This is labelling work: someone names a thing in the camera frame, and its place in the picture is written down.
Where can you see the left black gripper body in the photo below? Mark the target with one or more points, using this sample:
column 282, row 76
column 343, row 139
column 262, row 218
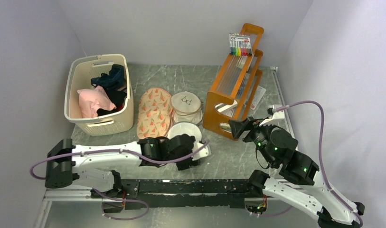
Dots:
column 186, row 164

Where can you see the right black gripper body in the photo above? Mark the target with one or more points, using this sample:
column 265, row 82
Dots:
column 257, row 133

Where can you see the white mesh laundry bag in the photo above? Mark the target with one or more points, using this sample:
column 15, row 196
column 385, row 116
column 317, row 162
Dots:
column 185, row 132

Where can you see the dark blue bra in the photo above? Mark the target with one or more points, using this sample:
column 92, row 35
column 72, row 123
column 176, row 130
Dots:
column 110, row 81

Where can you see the pink bra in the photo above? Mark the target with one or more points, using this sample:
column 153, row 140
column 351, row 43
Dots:
column 90, row 100

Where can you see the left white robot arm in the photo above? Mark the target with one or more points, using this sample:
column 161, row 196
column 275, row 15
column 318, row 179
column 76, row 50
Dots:
column 69, row 164

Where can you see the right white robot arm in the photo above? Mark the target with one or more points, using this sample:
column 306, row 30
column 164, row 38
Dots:
column 318, row 199

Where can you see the cream glasses-print laundry bag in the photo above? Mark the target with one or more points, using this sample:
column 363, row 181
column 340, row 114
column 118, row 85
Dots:
column 187, row 107

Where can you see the floral peach laundry bag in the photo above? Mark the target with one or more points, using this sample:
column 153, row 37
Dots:
column 154, row 113

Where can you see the cream plastic laundry basket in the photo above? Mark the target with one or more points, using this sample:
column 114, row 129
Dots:
column 81, row 72

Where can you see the white paper leaflet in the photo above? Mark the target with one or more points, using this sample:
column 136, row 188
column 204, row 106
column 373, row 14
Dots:
column 260, row 91

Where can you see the orange wooden rack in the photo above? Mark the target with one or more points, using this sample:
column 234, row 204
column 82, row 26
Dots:
column 234, row 87

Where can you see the coloured marker pen pack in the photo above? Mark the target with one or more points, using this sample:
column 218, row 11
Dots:
column 240, row 45

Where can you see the black garment in basket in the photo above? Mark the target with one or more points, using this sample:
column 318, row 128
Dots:
column 117, row 97

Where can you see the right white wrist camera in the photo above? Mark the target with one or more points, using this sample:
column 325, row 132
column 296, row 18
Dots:
column 273, row 116

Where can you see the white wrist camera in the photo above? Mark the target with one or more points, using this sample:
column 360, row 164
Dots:
column 273, row 116
column 203, row 149

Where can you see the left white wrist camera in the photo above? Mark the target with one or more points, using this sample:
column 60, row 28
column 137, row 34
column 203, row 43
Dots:
column 203, row 149

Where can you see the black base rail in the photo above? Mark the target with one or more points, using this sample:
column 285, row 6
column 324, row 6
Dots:
column 189, row 193

